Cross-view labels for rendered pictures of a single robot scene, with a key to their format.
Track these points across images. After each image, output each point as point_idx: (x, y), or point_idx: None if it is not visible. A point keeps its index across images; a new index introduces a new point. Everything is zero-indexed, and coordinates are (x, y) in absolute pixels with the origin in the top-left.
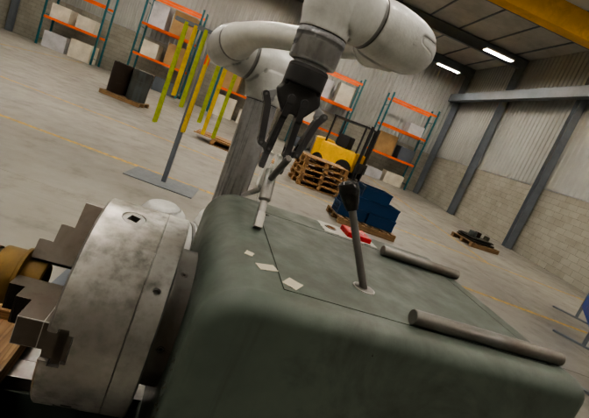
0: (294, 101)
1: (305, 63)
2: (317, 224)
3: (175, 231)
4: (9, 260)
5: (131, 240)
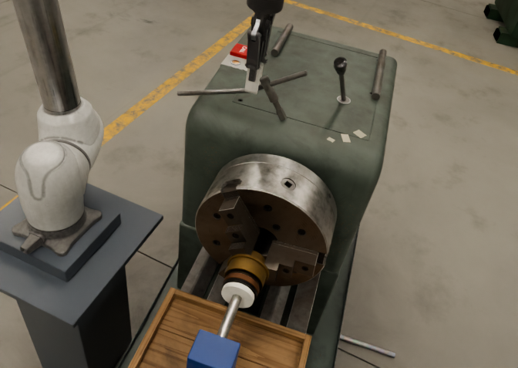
0: (270, 25)
1: None
2: (234, 69)
3: (296, 167)
4: (258, 268)
5: (307, 192)
